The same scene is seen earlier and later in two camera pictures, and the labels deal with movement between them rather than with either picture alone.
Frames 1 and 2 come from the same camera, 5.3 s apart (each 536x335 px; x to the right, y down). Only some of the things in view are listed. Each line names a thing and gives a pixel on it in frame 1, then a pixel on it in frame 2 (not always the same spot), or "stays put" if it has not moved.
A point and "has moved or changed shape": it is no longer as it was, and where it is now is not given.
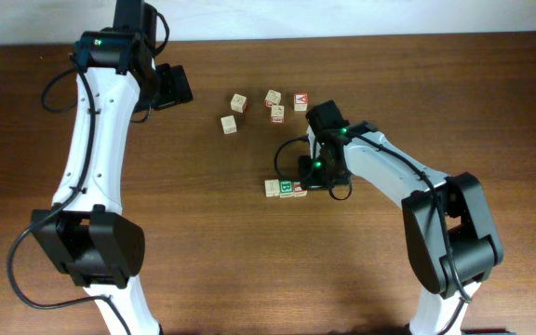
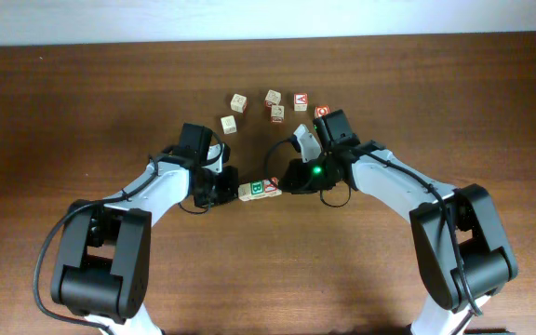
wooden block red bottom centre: [277, 113] stays put
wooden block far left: [229, 125] stays put
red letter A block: [301, 101] stays put
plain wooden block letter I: [272, 188] to [245, 193]
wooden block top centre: [272, 98] stays put
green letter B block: [286, 189] has moved or changed shape
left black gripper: [177, 87] to [229, 191]
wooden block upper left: [239, 103] stays put
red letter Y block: [298, 190] has moved or changed shape
